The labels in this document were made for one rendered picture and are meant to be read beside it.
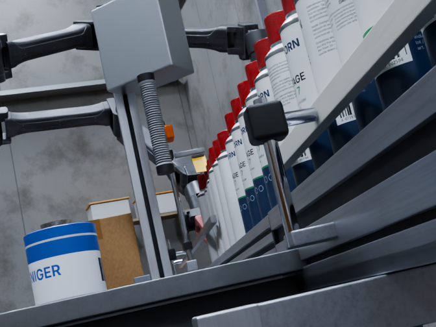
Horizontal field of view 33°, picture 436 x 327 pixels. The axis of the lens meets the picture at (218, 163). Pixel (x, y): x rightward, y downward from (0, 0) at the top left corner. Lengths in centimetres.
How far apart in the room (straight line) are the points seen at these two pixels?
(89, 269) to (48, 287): 4
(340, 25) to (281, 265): 24
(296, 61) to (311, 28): 6
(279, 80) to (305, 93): 9
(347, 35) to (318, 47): 7
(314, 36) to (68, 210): 905
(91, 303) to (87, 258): 5
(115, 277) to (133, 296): 147
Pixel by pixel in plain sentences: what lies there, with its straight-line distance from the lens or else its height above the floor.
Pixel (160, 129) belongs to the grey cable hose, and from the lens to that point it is 147.
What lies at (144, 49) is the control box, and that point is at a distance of 154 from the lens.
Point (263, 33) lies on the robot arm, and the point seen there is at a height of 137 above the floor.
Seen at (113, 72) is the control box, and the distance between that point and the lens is 157.
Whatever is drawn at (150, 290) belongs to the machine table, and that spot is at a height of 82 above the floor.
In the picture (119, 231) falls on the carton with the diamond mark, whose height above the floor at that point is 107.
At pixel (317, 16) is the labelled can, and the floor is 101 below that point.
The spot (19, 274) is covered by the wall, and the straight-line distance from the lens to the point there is 948.
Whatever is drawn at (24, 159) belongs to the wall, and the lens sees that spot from 975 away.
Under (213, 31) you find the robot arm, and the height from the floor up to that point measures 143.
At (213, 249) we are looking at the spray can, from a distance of 158.
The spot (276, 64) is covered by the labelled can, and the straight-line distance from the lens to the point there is 78.
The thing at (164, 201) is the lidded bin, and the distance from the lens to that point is 926.
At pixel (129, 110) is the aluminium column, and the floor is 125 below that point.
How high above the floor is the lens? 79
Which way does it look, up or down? 11 degrees up
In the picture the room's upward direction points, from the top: 13 degrees counter-clockwise
